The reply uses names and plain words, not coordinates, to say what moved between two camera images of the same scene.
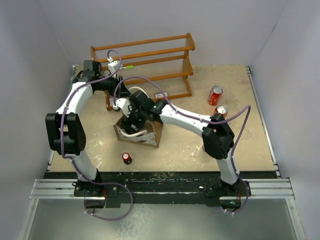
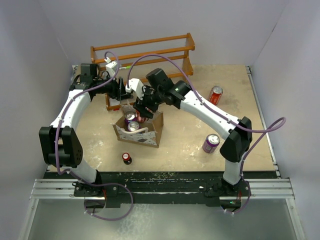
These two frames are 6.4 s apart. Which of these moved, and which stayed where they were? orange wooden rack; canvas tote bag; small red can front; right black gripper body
Moved: right black gripper body
Stayed: canvas tote bag; small red can front; orange wooden rack
